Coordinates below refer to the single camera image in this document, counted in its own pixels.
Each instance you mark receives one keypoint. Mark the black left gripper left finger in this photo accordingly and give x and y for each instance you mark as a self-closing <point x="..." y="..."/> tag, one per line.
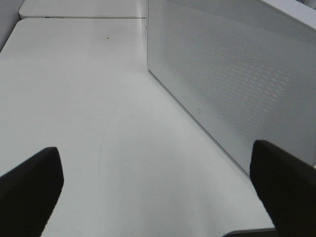
<point x="29" y="193"/>

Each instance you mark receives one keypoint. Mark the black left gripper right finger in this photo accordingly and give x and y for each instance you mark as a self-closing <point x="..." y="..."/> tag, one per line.
<point x="286" y="186"/>

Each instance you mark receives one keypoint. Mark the white microwave door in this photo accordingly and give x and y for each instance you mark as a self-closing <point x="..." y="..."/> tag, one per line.
<point x="244" y="69"/>

